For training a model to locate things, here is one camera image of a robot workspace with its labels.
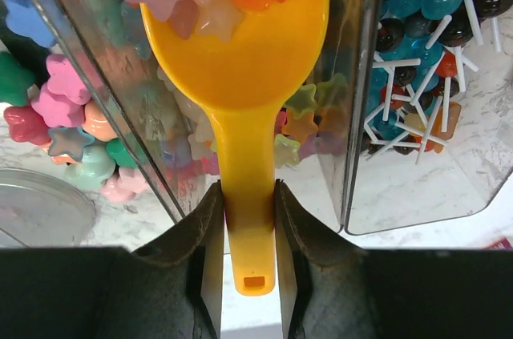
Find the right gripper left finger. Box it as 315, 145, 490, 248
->
1, 184, 224, 338

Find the yellow plastic scoop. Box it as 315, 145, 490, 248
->
141, 0, 329, 297

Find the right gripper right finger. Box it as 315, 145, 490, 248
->
274, 181, 512, 338

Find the clear four-compartment candy box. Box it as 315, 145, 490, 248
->
0, 0, 513, 236

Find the clear round lid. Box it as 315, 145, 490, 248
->
1, 168, 96, 248

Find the Roald Dahl book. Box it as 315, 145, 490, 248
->
486, 237, 512, 250

